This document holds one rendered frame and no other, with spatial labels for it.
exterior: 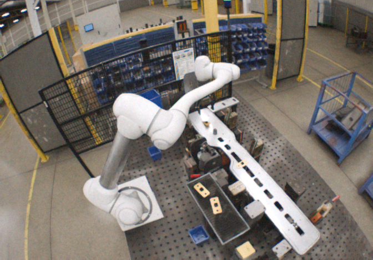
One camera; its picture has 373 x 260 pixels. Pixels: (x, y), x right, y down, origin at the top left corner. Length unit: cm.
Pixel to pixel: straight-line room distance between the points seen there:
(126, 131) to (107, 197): 45
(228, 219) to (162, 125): 50
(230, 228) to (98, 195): 72
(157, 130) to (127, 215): 55
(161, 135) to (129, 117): 16
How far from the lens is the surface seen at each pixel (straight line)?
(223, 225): 88
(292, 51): 419
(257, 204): 99
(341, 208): 172
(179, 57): 178
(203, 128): 148
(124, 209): 112
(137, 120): 80
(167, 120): 80
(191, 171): 119
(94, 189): 114
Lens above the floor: 199
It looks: 39 degrees down
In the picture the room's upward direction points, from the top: 8 degrees counter-clockwise
